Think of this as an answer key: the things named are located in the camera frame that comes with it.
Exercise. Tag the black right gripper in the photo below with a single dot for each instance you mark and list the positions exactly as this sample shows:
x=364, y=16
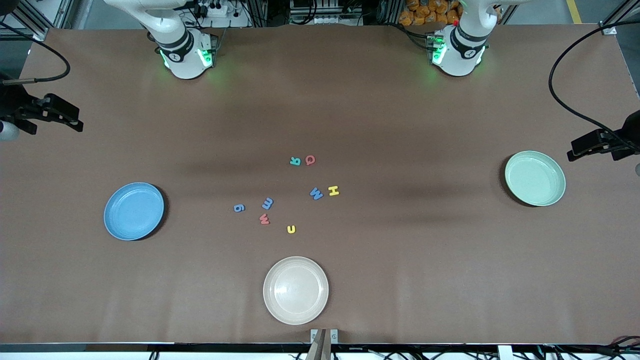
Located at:
x=12, y=103

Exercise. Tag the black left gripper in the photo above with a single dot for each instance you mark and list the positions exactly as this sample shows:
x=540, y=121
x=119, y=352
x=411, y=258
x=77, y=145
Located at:
x=631, y=129

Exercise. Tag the light green plate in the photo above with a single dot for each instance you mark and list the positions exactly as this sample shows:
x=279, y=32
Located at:
x=535, y=177

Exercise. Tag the blue foam letter g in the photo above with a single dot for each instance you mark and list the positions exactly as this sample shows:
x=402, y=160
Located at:
x=242, y=208

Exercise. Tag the blue foam lowercase m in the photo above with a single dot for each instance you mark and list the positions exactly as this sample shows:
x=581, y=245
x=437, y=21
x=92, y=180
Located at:
x=268, y=203

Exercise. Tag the red foam letter w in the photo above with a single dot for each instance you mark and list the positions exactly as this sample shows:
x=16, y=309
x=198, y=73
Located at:
x=264, y=219

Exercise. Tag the teal foam letter R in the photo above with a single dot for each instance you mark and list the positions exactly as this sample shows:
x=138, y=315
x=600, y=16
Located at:
x=295, y=161

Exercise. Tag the red foam letter Q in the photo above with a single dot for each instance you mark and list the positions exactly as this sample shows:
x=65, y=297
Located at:
x=310, y=163

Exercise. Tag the yellow foam letter H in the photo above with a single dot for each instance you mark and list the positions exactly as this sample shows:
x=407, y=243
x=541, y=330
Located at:
x=333, y=190

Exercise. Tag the blue foam capital M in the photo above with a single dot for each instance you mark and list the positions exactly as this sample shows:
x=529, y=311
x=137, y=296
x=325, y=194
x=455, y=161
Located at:
x=316, y=193

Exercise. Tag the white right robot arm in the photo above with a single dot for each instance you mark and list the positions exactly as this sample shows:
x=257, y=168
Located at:
x=182, y=55

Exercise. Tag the blue plate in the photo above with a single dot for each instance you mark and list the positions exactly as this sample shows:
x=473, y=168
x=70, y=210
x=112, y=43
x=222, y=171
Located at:
x=132, y=212

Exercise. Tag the white power strip with plugs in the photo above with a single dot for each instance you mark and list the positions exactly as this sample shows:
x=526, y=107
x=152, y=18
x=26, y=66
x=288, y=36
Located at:
x=212, y=9

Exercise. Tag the orange bag pile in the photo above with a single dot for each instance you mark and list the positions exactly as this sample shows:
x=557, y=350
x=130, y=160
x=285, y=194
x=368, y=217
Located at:
x=430, y=12

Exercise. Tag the brown table cover sheet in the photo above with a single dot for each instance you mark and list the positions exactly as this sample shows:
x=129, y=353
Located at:
x=450, y=300

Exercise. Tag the white slim power strip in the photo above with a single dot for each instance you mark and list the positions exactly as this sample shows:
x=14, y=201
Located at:
x=327, y=20

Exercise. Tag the beige plate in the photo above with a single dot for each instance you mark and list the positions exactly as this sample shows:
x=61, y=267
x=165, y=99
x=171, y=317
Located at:
x=296, y=290

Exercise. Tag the aluminium frame profile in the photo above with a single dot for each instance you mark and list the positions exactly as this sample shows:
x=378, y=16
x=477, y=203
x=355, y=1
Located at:
x=617, y=20
x=30, y=20

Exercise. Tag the metal bracket at table edge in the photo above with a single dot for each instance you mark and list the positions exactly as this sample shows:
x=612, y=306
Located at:
x=324, y=336

